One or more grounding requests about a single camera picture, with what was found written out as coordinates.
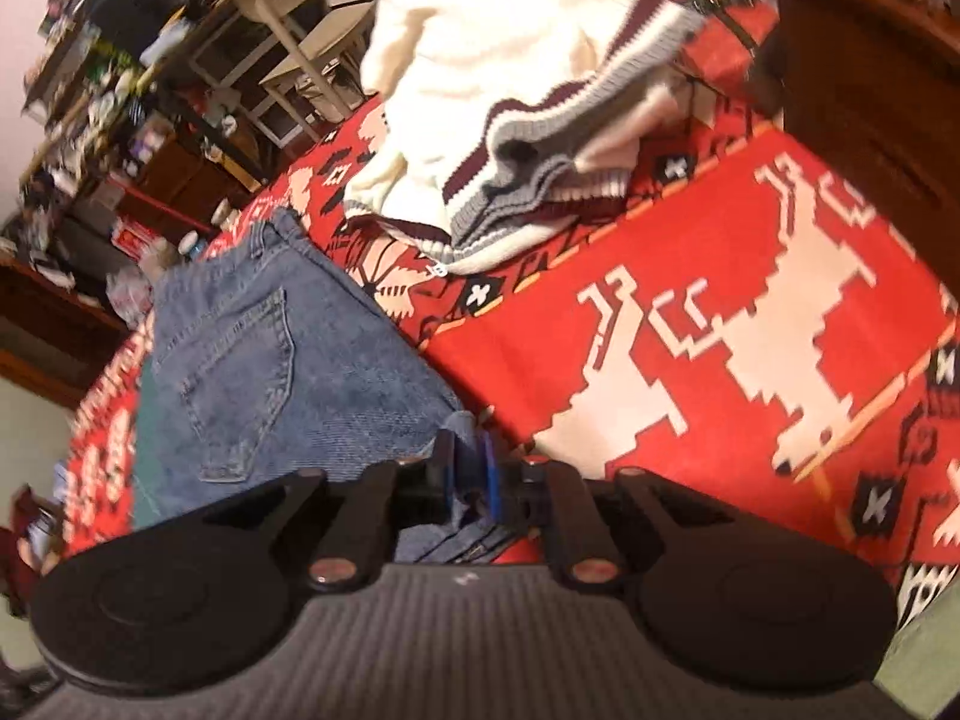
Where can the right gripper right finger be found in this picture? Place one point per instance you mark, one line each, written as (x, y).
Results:
(593, 533)

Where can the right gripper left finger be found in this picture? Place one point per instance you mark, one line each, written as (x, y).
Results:
(329, 537)

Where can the blue denim jeans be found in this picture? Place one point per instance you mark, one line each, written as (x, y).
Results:
(269, 360)

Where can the green cutting mat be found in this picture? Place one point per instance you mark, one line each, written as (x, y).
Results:
(147, 472)

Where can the red patterned blanket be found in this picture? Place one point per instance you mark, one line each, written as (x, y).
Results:
(763, 335)

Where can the cream striped knit sweater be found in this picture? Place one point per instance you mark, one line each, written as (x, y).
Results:
(509, 120)

